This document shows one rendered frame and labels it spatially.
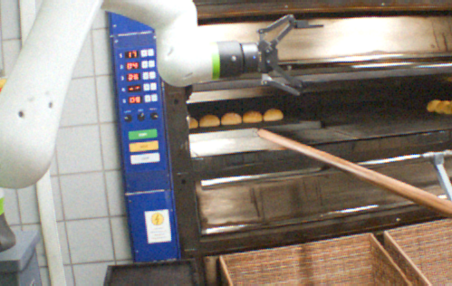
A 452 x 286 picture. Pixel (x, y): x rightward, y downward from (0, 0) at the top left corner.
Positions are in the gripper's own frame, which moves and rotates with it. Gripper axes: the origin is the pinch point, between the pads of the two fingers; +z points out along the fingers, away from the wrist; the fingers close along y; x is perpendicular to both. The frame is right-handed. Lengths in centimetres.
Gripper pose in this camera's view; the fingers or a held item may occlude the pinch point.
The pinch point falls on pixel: (320, 52)
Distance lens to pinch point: 161.5
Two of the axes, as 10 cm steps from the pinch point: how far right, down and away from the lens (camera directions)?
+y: 0.8, 9.9, 1.2
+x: 1.7, 1.1, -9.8
